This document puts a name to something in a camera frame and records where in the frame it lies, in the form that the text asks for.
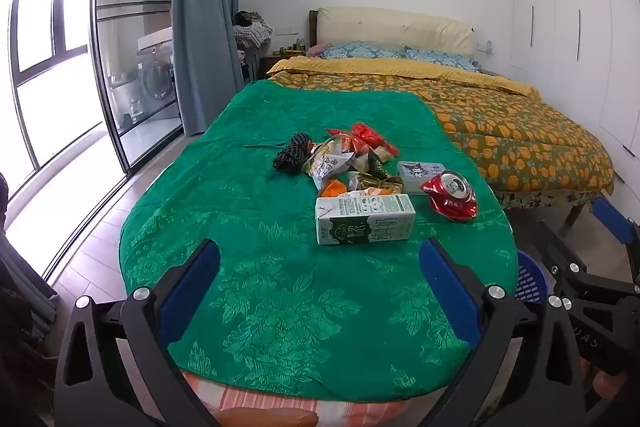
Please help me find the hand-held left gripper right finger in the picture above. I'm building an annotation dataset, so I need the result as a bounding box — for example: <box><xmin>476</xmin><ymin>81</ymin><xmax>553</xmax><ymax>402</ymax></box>
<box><xmin>417</xmin><ymin>237</ymin><xmax>588</xmax><ymax>427</ymax></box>

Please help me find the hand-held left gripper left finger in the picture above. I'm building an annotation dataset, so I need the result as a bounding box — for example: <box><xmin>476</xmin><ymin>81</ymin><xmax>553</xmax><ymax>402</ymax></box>
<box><xmin>54</xmin><ymin>238</ymin><xmax>223</xmax><ymax>427</ymax></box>

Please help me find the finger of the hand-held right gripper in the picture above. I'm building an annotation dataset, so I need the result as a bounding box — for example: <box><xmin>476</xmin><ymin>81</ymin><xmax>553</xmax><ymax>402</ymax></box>
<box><xmin>590</xmin><ymin>196</ymin><xmax>640</xmax><ymax>288</ymax></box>
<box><xmin>531</xmin><ymin>219</ymin><xmax>591</xmax><ymax>295</ymax></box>

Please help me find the blue plastic basket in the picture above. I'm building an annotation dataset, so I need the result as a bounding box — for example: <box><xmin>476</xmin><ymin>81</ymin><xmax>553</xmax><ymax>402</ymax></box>
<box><xmin>512</xmin><ymin>249</ymin><xmax>551</xmax><ymax>305</ymax></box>

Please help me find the gold wrapper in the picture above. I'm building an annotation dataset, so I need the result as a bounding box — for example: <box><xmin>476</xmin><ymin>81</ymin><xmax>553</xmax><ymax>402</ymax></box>
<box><xmin>348</xmin><ymin>172</ymin><xmax>405</xmax><ymax>195</ymax></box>

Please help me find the red plastic bag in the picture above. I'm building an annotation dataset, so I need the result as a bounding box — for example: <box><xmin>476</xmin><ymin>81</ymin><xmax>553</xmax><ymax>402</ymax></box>
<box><xmin>350</xmin><ymin>123</ymin><xmax>401</xmax><ymax>158</ymax></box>

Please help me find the yellow snack bag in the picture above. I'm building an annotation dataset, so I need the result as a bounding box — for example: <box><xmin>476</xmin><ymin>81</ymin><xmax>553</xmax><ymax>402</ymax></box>
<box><xmin>302</xmin><ymin>138</ymin><xmax>358</xmax><ymax>192</ymax></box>

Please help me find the person's right hand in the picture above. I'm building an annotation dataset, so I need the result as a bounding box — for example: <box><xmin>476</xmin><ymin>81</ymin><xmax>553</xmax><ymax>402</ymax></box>
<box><xmin>582</xmin><ymin>359</ymin><xmax>631</xmax><ymax>415</ymax></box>

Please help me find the wooden bed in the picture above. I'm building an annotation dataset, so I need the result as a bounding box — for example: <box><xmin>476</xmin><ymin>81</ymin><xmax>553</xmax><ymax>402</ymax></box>
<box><xmin>308</xmin><ymin>9</ymin><xmax>616</xmax><ymax>238</ymax></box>

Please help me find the green floral tablecloth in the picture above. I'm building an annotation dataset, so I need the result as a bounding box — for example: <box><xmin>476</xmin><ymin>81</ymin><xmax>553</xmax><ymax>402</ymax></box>
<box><xmin>118</xmin><ymin>82</ymin><xmax>518</xmax><ymax>400</ymax></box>

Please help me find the crushed red can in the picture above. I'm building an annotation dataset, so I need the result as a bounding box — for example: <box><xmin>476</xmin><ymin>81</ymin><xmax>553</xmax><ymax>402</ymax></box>
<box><xmin>421</xmin><ymin>170</ymin><xmax>479</xmax><ymax>223</ymax></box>

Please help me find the green white milk carton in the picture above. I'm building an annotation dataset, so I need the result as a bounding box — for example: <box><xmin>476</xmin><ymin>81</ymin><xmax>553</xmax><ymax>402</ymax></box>
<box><xmin>315</xmin><ymin>193</ymin><xmax>417</xmax><ymax>246</ymax></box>

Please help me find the orange wrapper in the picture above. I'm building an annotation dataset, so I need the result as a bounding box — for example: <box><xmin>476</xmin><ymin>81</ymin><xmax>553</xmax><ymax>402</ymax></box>
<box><xmin>320</xmin><ymin>179</ymin><xmax>351</xmax><ymax>198</ymax></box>

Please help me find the red striped cloth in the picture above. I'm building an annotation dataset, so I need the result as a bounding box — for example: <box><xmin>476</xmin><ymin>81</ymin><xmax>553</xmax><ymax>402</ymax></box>
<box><xmin>182</xmin><ymin>369</ymin><xmax>451</xmax><ymax>427</ymax></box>

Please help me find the dark cloth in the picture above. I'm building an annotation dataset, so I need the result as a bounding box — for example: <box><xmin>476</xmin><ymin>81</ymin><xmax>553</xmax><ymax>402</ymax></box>
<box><xmin>0</xmin><ymin>174</ymin><xmax>61</xmax><ymax>427</ymax></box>

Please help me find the washing machine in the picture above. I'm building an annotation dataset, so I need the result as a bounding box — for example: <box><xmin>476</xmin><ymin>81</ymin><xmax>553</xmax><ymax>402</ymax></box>
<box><xmin>139</xmin><ymin>47</ymin><xmax>178</xmax><ymax>110</ymax></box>

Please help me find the white wardrobe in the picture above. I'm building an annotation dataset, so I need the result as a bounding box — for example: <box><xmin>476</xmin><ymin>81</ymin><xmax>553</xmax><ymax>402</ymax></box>
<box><xmin>507</xmin><ymin>0</ymin><xmax>640</xmax><ymax>168</ymax></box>

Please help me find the blue patterned pillow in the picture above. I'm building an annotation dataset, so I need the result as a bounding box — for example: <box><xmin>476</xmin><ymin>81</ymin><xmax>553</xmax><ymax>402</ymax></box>
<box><xmin>404</xmin><ymin>47</ymin><xmax>481</xmax><ymax>72</ymax></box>
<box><xmin>320</xmin><ymin>41</ymin><xmax>406</xmax><ymax>60</ymax></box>

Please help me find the wooden nightstand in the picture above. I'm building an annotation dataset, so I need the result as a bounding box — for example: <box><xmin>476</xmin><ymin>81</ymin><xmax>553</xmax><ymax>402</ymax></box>
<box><xmin>260</xmin><ymin>52</ymin><xmax>286</xmax><ymax>80</ymax></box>

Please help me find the glass sliding door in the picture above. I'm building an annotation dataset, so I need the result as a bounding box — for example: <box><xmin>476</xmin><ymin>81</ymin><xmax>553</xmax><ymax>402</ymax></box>
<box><xmin>89</xmin><ymin>0</ymin><xmax>183</xmax><ymax>172</ymax></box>

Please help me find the grey blue curtain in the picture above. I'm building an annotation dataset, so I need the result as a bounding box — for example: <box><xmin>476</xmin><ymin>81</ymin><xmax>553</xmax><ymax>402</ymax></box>
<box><xmin>171</xmin><ymin>0</ymin><xmax>246</xmax><ymax>138</ymax></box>

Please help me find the clothes pile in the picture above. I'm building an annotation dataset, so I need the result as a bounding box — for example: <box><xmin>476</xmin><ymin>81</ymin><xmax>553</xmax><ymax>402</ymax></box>
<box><xmin>232</xmin><ymin>11</ymin><xmax>275</xmax><ymax>48</ymax></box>

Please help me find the cream headboard cushion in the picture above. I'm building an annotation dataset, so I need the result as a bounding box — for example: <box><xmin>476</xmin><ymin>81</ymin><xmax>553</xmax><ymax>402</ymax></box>
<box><xmin>317</xmin><ymin>7</ymin><xmax>475</xmax><ymax>56</ymax></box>

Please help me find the black framed window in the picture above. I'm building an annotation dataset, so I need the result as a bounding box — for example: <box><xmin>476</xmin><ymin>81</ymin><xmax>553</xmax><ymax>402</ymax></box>
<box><xmin>0</xmin><ymin>0</ymin><xmax>93</xmax><ymax>188</ymax></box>

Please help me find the black rope bundle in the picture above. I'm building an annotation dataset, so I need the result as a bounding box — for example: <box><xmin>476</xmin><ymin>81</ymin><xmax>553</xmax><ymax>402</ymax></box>
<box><xmin>272</xmin><ymin>132</ymin><xmax>313</xmax><ymax>175</ymax></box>

